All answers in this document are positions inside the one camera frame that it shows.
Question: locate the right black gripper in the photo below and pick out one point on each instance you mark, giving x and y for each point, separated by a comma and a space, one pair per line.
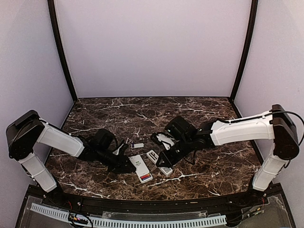
169, 161

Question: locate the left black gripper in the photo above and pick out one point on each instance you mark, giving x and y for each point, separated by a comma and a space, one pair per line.
120, 165

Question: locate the long white remote control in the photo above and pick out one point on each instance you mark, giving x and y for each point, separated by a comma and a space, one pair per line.
154, 158

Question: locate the small white remote control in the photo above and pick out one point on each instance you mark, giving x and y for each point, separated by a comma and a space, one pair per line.
141, 168

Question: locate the white battery cover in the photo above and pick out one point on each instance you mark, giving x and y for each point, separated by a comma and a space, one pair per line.
138, 145

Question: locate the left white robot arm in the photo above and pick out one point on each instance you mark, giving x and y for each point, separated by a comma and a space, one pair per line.
30, 129

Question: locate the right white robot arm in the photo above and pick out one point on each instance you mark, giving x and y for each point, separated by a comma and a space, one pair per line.
182, 138

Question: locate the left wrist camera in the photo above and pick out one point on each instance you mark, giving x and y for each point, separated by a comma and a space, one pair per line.
121, 148

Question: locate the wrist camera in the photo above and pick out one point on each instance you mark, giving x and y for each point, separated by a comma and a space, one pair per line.
162, 139
121, 148

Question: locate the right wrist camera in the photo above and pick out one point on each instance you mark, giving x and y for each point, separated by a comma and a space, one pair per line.
162, 139

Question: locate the white slotted cable duct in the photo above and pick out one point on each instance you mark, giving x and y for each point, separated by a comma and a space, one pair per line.
130, 220

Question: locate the black front table rail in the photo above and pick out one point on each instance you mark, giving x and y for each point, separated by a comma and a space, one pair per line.
91, 205

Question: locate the left black frame post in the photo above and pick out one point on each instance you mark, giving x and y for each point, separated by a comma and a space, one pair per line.
60, 49

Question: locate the black frame post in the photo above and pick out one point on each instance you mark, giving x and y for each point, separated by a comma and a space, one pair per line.
60, 49
245, 51

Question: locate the right black frame post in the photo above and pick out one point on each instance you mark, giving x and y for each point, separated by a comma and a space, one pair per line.
245, 51

